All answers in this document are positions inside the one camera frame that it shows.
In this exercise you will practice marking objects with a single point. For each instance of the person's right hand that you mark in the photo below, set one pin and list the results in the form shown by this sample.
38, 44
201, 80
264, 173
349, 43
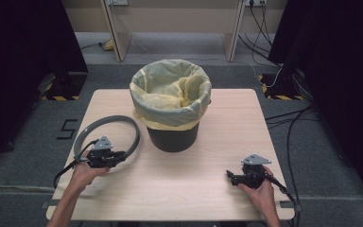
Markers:
264, 198

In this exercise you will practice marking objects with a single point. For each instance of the small yellow floor object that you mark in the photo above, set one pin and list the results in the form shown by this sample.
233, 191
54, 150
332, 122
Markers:
108, 45

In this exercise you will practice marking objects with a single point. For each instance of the black plastic trash bin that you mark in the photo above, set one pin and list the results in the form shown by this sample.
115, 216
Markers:
173, 142

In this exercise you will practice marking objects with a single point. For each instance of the stand base with hazard tape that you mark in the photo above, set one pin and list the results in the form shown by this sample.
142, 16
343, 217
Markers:
283, 97
60, 98

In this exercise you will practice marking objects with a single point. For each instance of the yellow plastic trash bag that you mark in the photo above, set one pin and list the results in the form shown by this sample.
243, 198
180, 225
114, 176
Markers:
170, 91

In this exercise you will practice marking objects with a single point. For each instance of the beige desk side panel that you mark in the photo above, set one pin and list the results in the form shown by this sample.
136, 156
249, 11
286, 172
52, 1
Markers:
119, 41
231, 44

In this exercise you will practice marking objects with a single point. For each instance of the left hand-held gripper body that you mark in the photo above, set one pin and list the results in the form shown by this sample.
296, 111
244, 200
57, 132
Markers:
102, 157

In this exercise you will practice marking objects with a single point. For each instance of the black table edge bracket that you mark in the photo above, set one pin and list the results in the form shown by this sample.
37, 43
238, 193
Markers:
291, 206

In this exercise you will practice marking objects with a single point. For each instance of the person's left hand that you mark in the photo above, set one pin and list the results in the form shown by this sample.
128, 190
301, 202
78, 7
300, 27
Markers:
83, 175

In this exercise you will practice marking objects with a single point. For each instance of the white wall socket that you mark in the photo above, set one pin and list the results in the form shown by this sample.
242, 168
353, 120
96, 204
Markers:
255, 2

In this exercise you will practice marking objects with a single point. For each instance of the black curtain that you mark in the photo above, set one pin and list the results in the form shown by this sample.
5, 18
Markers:
343, 78
19, 63

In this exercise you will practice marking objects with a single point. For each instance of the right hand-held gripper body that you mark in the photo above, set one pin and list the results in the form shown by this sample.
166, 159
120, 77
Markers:
255, 178

